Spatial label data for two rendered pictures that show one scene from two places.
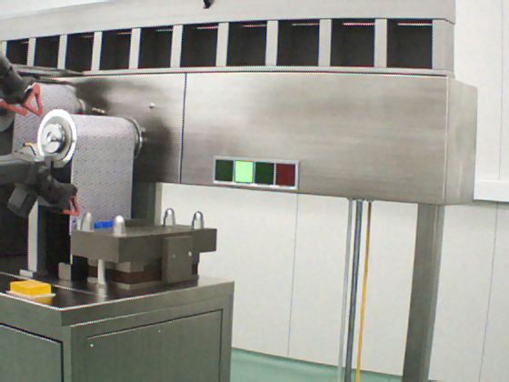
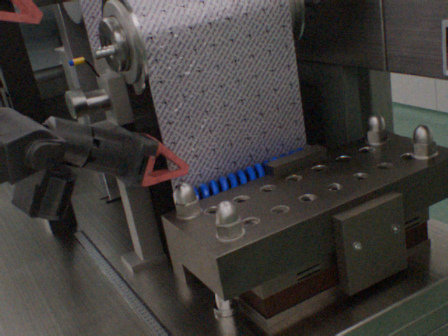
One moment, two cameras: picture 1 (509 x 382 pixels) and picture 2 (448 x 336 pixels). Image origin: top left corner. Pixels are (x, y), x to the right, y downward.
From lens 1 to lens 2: 145 cm
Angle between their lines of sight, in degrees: 36
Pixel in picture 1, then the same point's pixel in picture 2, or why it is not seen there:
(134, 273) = (274, 295)
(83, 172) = (180, 98)
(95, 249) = (194, 262)
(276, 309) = not seen: outside the picture
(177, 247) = (366, 227)
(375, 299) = not seen: outside the picture
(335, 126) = not seen: outside the picture
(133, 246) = (257, 257)
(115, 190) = (264, 106)
